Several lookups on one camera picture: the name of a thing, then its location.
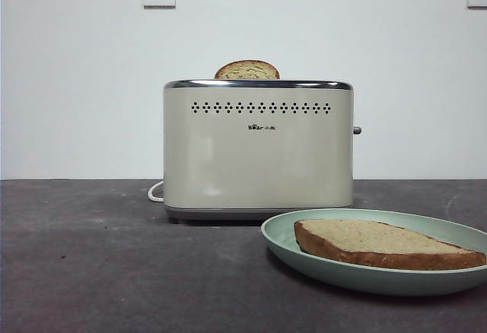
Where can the cream toaster with chrome top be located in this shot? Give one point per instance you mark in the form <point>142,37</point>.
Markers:
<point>258,165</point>

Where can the large bread slice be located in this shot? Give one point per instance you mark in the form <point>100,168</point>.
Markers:
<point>380,243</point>

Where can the pale green round plate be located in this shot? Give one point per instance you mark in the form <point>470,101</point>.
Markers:
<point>342,276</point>

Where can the small rounded bread slice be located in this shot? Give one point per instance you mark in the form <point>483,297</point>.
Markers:
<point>246,70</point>

